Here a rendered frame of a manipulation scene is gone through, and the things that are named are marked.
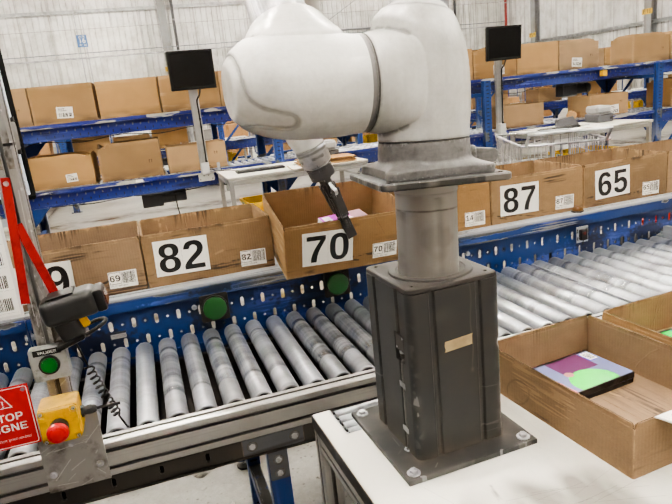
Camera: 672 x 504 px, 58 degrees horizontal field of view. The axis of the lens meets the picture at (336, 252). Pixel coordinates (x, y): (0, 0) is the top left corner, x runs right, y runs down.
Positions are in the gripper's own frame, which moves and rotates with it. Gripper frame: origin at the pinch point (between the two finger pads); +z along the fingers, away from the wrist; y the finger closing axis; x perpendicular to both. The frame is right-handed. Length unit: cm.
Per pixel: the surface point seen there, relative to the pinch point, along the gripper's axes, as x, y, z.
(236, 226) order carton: -27.9, -15.7, -12.3
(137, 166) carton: -59, -443, -8
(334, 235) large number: -4.7, 0.0, 0.6
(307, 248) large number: -13.6, -0.7, 0.2
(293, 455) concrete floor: -51, -46, 90
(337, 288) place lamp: -9.8, -7.8, 19.2
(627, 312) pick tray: 39, 60, 33
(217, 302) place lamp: -44.2, -7.9, 3.4
